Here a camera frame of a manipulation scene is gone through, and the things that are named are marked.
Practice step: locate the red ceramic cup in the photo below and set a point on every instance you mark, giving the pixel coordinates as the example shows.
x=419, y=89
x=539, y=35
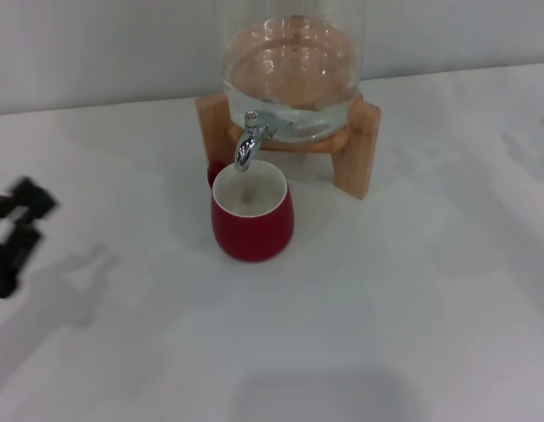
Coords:
x=254, y=233

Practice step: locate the chrome faucet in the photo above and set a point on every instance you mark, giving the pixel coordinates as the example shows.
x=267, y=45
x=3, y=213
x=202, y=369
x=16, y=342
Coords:
x=246, y=147

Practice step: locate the glass water dispenser jar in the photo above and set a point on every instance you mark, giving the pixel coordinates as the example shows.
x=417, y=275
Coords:
x=293, y=66

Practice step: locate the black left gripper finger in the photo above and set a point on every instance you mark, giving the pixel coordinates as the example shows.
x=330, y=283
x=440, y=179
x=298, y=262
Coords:
x=34, y=198
x=14, y=259

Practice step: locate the wooden dispenser stand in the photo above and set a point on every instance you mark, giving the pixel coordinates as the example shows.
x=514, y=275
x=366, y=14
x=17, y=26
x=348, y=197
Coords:
x=357, y=154

